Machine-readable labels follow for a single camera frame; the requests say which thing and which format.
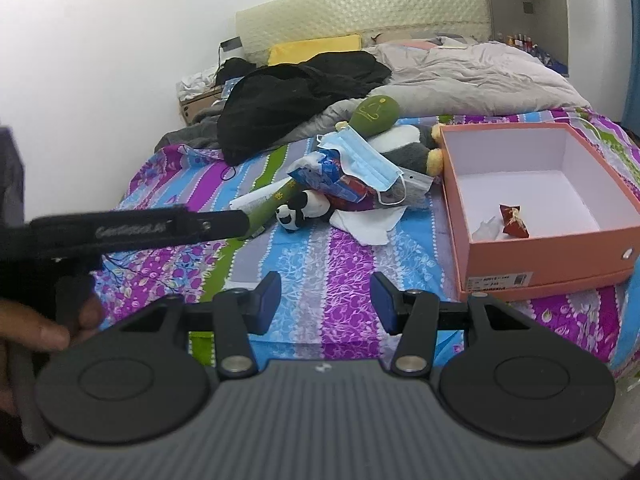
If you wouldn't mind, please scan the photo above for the red candy wrapper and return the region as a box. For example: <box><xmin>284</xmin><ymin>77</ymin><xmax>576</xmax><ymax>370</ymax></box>
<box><xmin>498</xmin><ymin>203</ymin><xmax>530</xmax><ymax>237</ymax></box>

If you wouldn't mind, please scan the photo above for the yellow pillow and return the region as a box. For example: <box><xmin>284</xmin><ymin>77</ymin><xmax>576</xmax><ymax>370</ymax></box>
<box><xmin>267</xmin><ymin>34</ymin><xmax>364</xmax><ymax>67</ymax></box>

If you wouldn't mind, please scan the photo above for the clear plastic bag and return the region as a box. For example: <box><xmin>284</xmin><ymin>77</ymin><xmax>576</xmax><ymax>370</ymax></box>
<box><xmin>379</xmin><ymin>169</ymin><xmax>434</xmax><ymax>209</ymax></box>

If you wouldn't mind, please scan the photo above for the dark grey garment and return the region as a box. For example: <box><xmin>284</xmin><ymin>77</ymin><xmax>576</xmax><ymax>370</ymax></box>
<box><xmin>154</xmin><ymin>109</ymin><xmax>227</xmax><ymax>155</ymax></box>

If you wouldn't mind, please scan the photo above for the pink pillow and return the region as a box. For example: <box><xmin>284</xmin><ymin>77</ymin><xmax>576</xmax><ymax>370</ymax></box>
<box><xmin>374</xmin><ymin>32</ymin><xmax>452</xmax><ymax>52</ymax></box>

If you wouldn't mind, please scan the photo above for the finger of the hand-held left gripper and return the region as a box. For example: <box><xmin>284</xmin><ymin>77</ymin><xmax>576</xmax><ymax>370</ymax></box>
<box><xmin>189</xmin><ymin>209</ymin><xmax>251</xmax><ymax>242</ymax></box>

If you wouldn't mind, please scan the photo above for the white tissue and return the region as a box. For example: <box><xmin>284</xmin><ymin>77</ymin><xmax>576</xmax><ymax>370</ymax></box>
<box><xmin>330</xmin><ymin>204</ymin><xmax>404</xmax><ymax>246</ymax></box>

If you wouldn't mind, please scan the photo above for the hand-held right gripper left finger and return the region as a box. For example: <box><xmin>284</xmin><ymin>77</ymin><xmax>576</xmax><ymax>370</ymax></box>
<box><xmin>117</xmin><ymin>271</ymin><xmax>282</xmax><ymax>380</ymax></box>

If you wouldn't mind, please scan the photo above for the row of small bottles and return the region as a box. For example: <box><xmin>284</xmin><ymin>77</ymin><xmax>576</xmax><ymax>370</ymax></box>
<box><xmin>502</xmin><ymin>32</ymin><xmax>539</xmax><ymax>54</ymax></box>

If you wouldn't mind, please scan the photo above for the black clothing pile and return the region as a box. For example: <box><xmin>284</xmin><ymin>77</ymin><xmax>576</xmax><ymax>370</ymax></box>
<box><xmin>217</xmin><ymin>52</ymin><xmax>394</xmax><ymax>166</ymax></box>

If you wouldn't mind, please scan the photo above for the blue face mask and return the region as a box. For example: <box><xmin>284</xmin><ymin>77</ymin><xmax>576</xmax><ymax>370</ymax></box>
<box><xmin>316</xmin><ymin>127</ymin><xmax>407</xmax><ymax>207</ymax></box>

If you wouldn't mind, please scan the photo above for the small panda plush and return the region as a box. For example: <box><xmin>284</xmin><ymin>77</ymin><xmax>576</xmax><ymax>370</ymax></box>
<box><xmin>275</xmin><ymin>191</ymin><xmax>334</xmax><ymax>231</ymax></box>

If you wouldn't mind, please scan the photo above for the white crumpled cloth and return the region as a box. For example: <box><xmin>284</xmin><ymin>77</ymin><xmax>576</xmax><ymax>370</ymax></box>
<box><xmin>177</xmin><ymin>67</ymin><xmax>222</xmax><ymax>102</ymax></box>

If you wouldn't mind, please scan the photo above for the grey white penguin plush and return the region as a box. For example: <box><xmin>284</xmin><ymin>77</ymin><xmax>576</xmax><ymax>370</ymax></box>
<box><xmin>374</xmin><ymin>122</ymin><xmax>446</xmax><ymax>177</ymax></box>

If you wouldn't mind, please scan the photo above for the long green plush toy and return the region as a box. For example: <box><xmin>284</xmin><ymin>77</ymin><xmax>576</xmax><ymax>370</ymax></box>
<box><xmin>235</xmin><ymin>93</ymin><xmax>401</xmax><ymax>242</ymax></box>

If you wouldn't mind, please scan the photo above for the brown cardboard box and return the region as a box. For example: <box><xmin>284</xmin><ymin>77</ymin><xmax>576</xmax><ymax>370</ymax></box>
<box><xmin>179</xmin><ymin>85</ymin><xmax>227</xmax><ymax>127</ymax></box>

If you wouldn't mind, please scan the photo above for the person's left hand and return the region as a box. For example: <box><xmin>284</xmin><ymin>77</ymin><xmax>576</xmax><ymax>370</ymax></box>
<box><xmin>0</xmin><ymin>294</ymin><xmax>107</xmax><ymax>411</ymax></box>

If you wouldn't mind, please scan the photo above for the pink cardboard box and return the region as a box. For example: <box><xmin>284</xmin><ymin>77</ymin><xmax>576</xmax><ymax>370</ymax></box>
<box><xmin>437</xmin><ymin>121</ymin><xmax>640</xmax><ymax>302</ymax></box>

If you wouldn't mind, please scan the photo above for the blue snack packet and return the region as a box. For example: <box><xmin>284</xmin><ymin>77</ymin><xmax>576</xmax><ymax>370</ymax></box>
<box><xmin>287</xmin><ymin>152</ymin><xmax>372</xmax><ymax>204</ymax></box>

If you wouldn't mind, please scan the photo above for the small clear wrapper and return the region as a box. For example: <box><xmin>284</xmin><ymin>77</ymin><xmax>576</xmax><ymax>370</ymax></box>
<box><xmin>472</xmin><ymin>215</ymin><xmax>501</xmax><ymax>241</ymax></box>

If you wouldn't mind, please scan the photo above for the green white tube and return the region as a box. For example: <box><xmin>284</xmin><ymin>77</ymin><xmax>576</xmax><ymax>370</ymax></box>
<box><xmin>229</xmin><ymin>184</ymin><xmax>291</xmax><ymax>211</ymax></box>

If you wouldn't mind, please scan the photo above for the cream quilted headboard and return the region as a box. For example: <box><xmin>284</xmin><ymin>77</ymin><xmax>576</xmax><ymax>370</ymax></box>
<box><xmin>235</xmin><ymin>0</ymin><xmax>490</xmax><ymax>59</ymax></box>

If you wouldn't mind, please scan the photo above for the blue curtain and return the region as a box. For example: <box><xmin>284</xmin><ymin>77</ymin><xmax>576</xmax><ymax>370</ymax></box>
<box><xmin>620</xmin><ymin>0</ymin><xmax>640</xmax><ymax>127</ymax></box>

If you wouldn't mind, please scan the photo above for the grey duvet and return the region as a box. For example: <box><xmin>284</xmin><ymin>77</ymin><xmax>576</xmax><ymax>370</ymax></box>
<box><xmin>285</xmin><ymin>40</ymin><xmax>592</xmax><ymax>142</ymax></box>

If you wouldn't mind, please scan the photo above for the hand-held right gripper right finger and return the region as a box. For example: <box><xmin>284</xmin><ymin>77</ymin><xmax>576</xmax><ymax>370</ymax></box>
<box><xmin>369</xmin><ymin>272</ymin><xmax>532</xmax><ymax>377</ymax></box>

